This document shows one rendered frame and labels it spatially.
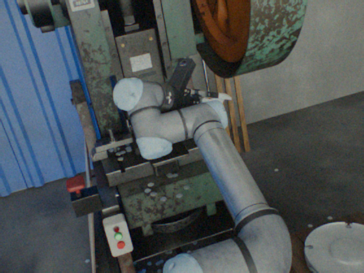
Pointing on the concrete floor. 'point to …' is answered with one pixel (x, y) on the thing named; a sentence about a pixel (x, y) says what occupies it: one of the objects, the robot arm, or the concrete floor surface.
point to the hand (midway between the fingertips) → (210, 95)
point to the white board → (91, 213)
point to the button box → (117, 240)
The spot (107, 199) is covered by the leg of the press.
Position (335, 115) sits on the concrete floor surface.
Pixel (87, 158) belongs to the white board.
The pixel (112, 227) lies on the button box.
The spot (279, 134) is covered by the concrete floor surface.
